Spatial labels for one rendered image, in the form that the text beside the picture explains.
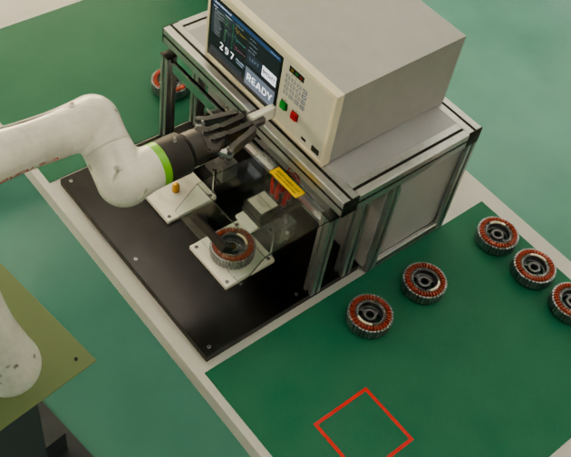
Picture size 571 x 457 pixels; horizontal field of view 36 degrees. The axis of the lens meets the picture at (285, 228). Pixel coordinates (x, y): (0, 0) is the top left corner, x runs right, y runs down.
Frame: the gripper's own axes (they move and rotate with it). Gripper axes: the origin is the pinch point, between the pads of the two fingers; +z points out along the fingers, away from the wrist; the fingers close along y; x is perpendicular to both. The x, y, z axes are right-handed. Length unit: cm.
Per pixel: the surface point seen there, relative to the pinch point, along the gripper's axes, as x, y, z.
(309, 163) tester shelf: -6.6, 12.3, 4.8
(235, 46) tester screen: 3.3, -18.2, 6.3
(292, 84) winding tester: 7.1, 1.4, 6.4
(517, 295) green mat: -43, 53, 48
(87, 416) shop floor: -118, -15, -40
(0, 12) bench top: -44, -110, -8
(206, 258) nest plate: -39.9, 1.7, -12.9
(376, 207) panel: -19.2, 23.3, 18.5
